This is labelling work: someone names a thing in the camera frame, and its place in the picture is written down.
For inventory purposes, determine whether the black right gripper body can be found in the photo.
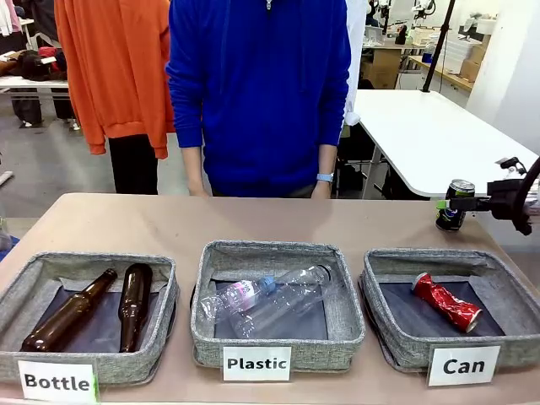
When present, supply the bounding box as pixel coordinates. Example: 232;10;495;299
486;179;533;236

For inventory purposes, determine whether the dark green drink can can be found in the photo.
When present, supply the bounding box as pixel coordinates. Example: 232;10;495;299
435;179;476;232

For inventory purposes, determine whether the crushed red can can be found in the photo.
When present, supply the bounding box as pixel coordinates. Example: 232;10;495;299
411;273;483;333

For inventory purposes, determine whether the large clear plastic bottle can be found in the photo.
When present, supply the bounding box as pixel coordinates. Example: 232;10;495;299
214;264;338;338

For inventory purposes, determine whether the small blue-capped water bottle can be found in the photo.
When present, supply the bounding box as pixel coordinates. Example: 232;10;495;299
198;276;278;326

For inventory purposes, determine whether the brown glass bottle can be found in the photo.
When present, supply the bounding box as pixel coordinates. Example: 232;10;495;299
19;268;118;353
118;263;154;354

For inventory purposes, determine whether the person's left forearm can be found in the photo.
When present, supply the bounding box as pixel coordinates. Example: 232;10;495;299
316;144;338;175

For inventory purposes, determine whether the person's right forearm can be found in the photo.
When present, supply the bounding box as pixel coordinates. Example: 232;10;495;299
181;146;207;183

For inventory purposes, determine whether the grey fabric basket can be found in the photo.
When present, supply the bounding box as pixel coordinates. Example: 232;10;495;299
359;248;540;373
0;251;181;386
189;240;366;374

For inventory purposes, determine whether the white Can label card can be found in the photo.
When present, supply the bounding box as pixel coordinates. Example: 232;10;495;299
428;344;501;386

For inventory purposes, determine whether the person's right hand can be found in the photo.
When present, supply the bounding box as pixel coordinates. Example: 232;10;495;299
186;179;211;198

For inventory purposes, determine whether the white table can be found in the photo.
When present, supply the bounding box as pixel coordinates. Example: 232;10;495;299
352;89;540;198

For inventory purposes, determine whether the wooden desk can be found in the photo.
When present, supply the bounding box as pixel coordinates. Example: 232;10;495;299
407;54;476;92

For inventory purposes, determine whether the cardboard boxes stack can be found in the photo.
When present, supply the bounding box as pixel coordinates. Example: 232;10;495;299
459;41;491;84

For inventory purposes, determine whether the black tripod pole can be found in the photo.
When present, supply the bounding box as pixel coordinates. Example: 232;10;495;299
421;0;457;93

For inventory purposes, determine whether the person in white shirt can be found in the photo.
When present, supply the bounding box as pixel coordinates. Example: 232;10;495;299
343;0;369;127

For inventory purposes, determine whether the person in blue hoodie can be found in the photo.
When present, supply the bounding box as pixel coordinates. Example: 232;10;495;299
165;0;352;198

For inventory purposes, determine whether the white Plastic label card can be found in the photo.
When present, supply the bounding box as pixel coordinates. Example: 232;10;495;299
222;346;292;382

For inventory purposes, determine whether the person in orange hoodie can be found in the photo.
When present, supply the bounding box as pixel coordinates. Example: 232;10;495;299
53;0;176;195

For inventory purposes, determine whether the white Bottle label card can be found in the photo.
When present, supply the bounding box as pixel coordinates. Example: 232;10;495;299
17;359;99;402

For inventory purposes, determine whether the pile of dark clothes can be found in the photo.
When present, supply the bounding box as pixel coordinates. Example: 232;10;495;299
0;48;68;82

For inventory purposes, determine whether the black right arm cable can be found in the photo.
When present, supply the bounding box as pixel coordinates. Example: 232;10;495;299
512;154;540;223

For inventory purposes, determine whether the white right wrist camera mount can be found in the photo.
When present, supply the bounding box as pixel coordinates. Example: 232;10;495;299
496;156;527;175

